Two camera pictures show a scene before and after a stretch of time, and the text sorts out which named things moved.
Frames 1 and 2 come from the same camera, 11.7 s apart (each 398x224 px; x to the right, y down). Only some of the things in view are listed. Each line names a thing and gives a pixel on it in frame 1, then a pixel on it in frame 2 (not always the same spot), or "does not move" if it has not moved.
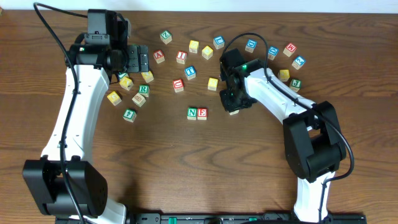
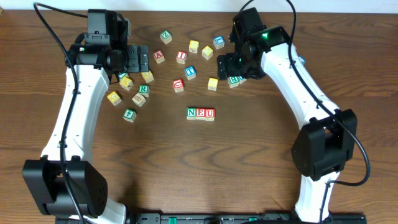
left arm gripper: [138, 59] does not move
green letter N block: [191, 113] does not move
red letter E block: [202, 114] does not move
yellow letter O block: [148, 76] does not move
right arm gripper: [233, 104] → [222, 66]
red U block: [234, 112] → [209, 114]
